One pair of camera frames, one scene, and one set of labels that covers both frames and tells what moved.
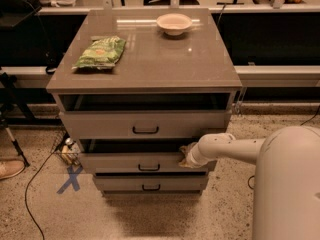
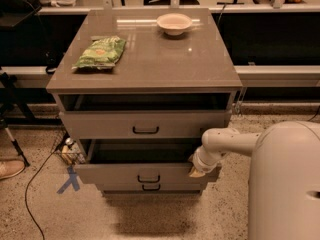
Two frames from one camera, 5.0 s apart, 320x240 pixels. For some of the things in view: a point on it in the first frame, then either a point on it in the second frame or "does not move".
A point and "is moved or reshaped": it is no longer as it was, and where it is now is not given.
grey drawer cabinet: [136, 88] does not move
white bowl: [173, 23] does not move
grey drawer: [144, 124] does not move
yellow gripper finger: [186, 164] -> [196, 173]
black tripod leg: [4, 99] does not move
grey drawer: [137, 162] is moved or reshaped
